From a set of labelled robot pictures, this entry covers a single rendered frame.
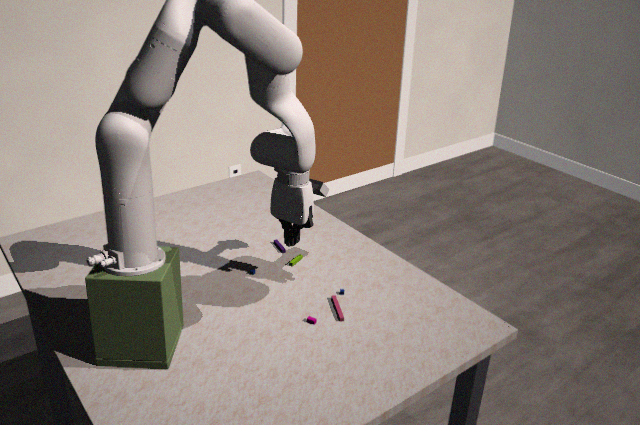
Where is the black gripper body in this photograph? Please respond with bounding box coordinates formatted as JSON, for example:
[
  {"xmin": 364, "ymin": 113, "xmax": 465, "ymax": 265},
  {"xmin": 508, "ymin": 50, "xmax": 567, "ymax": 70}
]
[{"xmin": 270, "ymin": 177, "xmax": 314, "ymax": 225}]

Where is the purple rod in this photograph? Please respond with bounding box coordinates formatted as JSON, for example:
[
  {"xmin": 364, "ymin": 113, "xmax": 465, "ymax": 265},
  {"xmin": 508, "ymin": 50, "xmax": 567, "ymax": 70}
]
[{"xmin": 274, "ymin": 240, "xmax": 286, "ymax": 253}]

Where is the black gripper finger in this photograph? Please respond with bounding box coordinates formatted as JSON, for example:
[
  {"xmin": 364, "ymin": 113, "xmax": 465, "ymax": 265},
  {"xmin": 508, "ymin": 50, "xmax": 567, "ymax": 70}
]
[
  {"xmin": 277, "ymin": 218, "xmax": 293, "ymax": 244},
  {"xmin": 290, "ymin": 212, "xmax": 313, "ymax": 246}
]

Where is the pink rod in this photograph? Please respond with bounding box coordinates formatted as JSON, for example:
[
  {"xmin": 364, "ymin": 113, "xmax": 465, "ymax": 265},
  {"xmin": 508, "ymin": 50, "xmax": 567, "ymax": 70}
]
[{"xmin": 331, "ymin": 295, "xmax": 344, "ymax": 322}]

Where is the lime green rod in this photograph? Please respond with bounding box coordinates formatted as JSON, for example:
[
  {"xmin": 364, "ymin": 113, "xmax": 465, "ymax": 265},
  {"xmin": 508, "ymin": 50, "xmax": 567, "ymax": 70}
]
[{"xmin": 289, "ymin": 254, "xmax": 303, "ymax": 267}]

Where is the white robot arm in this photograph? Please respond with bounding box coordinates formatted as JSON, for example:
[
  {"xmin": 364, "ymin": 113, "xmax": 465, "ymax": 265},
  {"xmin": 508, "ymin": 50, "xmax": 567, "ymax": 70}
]
[{"xmin": 87, "ymin": 0, "xmax": 329, "ymax": 276}]

